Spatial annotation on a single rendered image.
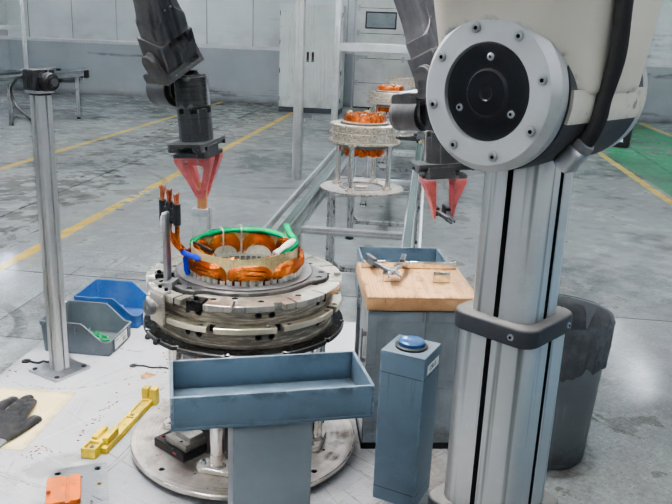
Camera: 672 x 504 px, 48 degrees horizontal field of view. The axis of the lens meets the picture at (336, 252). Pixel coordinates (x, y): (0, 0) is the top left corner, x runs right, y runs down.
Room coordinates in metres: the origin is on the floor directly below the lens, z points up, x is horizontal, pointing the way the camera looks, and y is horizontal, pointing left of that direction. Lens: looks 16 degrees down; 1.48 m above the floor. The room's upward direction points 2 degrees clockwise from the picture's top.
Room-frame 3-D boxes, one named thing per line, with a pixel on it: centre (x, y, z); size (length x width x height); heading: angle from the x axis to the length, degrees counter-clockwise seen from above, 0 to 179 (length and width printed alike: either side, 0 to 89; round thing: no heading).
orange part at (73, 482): (0.99, 0.40, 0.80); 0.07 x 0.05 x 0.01; 19
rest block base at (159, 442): (1.12, 0.25, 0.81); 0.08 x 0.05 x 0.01; 50
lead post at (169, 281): (1.10, 0.25, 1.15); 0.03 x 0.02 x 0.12; 168
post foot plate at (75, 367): (1.44, 0.57, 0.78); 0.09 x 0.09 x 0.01; 59
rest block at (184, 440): (1.11, 0.24, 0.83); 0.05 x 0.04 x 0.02; 50
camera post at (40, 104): (1.44, 0.57, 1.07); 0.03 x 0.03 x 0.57; 59
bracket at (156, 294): (1.07, 0.26, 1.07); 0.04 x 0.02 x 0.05; 44
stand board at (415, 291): (1.28, -0.14, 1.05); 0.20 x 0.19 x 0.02; 4
